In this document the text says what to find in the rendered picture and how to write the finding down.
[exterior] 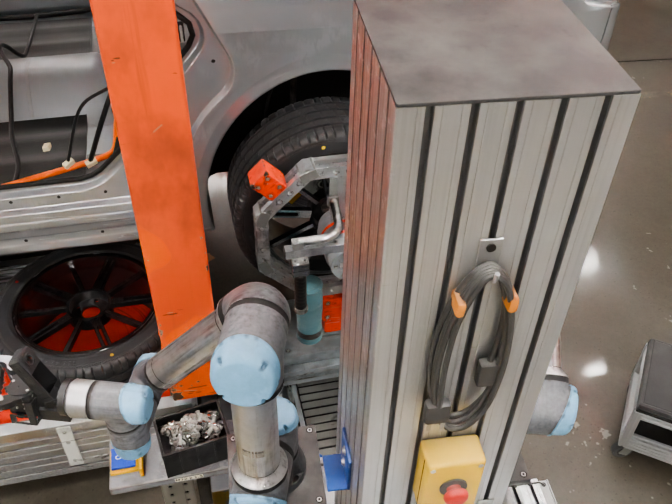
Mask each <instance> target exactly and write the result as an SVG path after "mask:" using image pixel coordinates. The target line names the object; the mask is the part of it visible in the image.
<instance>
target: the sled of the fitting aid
mask: <svg viewBox="0 0 672 504"><path fill-rule="evenodd" d="M339 363H340V356H336V357H330V358H324V359H318V360H311V361H305V362H299V363H293V364H287V365H284V386H287V385H293V384H299V383H305V382H311V381H317V380H322V379H328V378H334V377H339Z"/></svg>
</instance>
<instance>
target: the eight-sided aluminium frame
mask: <svg viewBox="0 0 672 504"><path fill-rule="evenodd" d="M347 157H348V154H340V155H331V156H323V157H314V158H312V157H309V158H305V159H301V160H300V161H299V162H298V163H296V164H295V166H294V167H293V168H292V169H291V170H290V171H289V172H288V173H287V174H286V175H285V176H284V177H285V181H286V184H287V188H286V189H285V190H284V191H283V192H282V193H281V194H280V195H278V196H277V197H276V198H275V199H274V200H273V201H270V200H269V199H267V198H266V197H264V196H263V197H262V198H261V199H260V200H258V201H257V203H256V204H255V205H254V206H253V213H252V214H253V221H254V235H255V249H256V252H255V255H256V261H257V265H258V270H259V272H261V273H263V274H264V275H265V276H268V277H270V278H272V279H273V280H275V281H277V282H279V283H280V284H282V285H284V286H286V287H288V288H289V289H291V290H293V291H295V285H294V278H293V276H292V273H291V269H290V267H289V266H287V265H285V264H284V263H282V262H280V261H279V260H277V259H275V258H274V257H272V256H270V242H269V223H268V221H269V220H270V219H271V218H272V217H273V216H274V215H275V214H276V213H277V212H278V211H279V210H280V209H281V208H282V207H283V206H285V205H286V204H287V203H288V202H289V201H290V200H291V199H292V198H293V197H294V196H295V195H296V194H297V193H298V192H299V191H300V190H301V189H303V188H304V187H305V186H306V185H307V184H308V183H309V182H310V181H312V180H318V179H326V178H329V177H336V176H337V177H343V176H347ZM331 162H332V163H331ZM317 277H319V278H320V279H321V280H322V282H323V288H322V289H323V296H325V295H333V294H339V293H342V286H343V279H340V278H338V277H336V276H334V275H333V274H331V275H324V276H317Z"/></svg>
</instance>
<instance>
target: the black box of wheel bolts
mask: <svg viewBox="0 0 672 504"><path fill-rule="evenodd" d="M153 425H154V429H155V433H156V436H157V440H158V444H159V448H160V452H161V456H162V459H163V462H164V465H165V469H166V473H167V477H168V478H170V477H173V476H176V475H180V474H183V473H186V472H189V471H192V470H195V469H198V468H201V467H204V466H207V465H210V464H213V463H216V462H219V461H222V460H226V459H228V456H227V435H228V434H230V432H229V429H228V426H227V423H226V420H225V418H224V415H223V412H222V409H221V406H220V403H219V400H218V399H216V400H213V401H209V402H206V403H203V404H199V405H196V406H193V407H189V408H186V409H183V410H179V411H176V412H173V413H169V414H166V415H163V416H159V417H156V418H154V419H153Z"/></svg>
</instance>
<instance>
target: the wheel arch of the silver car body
mask: <svg viewBox="0 0 672 504"><path fill-rule="evenodd" d="M296 77H297V82H296V102H299V101H304V100H306V99H311V98H312V99H314V98H317V97H319V98H321V97H327V96H329V97H331V96H337V97H338V98H339V97H347V98H348V99H349V98H350V80H351V68H324V69H317V70H312V71H308V72H304V73H301V74H297V75H295V76H292V77H289V78H287V79H285V80H283V81H280V82H278V83H277V84H275V85H273V86H271V87H269V88H268V89H266V90H265V91H263V92H262V93H260V94H259V95H258V96H256V97H255V98H254V99H252V100H251V101H250V102H249V103H248V104H247V105H246V106H245V107H244V108H242V109H241V110H240V112H239V113H238V114H237V115H236V116H235V117H234V118H233V120H232V121H231V122H230V123H229V125H228V126H227V128H226V129H225V130H224V132H223V134H222V135H221V137H220V139H219V141H218V143H217V144H216V147H215V149H214V151H213V153H212V156H211V159H210V162H209V165H208V169H207V174H206V179H205V188H204V202H205V211H206V216H207V220H208V223H209V225H210V228H211V230H212V231H213V230H214V229H215V225H214V220H213V214H212V208H211V202H210V196H209V190H208V180H209V178H210V176H212V175H214V174H216V173H221V172H228V171H229V167H230V164H231V161H232V158H233V156H234V154H235V152H236V151H237V148H238V146H239V145H240V143H241V142H242V141H243V139H245V137H246V135H247V134H248V133H250V131H251V130H252V129H253V128H255V126H256V125H257V124H258V123H261V121H262V120H263V119H264V110H265V105H266V101H267V97H268V93H269V90H271V89H272V88H273V91H272V94H271V97H270V101H269V105H268V111H267V118H268V116H269V115H271V114H272V113H274V112H277V110H279V109H281V108H283V109H284V108H285V106H288V105H290V80H291V79H293V78H296Z"/></svg>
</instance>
